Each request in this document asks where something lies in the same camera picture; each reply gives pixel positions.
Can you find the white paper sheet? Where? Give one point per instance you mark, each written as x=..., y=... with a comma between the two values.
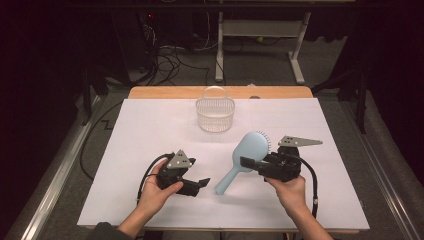
x=150, y=133

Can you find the person's left hand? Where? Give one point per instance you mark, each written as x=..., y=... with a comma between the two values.
x=151, y=196

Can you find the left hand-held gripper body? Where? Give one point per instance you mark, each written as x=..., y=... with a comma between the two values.
x=173, y=173

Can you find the light blue hairbrush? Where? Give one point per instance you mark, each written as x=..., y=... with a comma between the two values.
x=250, y=150

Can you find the dark computer tower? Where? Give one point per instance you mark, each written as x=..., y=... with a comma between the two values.
x=133, y=40

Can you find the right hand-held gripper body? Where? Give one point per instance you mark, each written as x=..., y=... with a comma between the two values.
x=283, y=165

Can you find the small yellow object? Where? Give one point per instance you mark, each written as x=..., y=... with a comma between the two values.
x=260, y=39

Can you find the white metal stand frame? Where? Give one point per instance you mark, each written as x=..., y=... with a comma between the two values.
x=260, y=28

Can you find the person's right hand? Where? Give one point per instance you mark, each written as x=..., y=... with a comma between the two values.
x=291, y=195

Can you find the aluminium floor rail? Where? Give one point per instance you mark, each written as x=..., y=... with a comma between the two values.
x=383, y=186
x=50, y=196

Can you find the black stand leg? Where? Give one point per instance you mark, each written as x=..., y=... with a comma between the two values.
x=360, y=100
x=87, y=96

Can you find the white slatted plastic basket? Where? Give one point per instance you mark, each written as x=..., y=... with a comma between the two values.
x=215, y=116

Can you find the person's grey sleeve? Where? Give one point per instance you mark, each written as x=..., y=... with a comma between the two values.
x=106, y=232

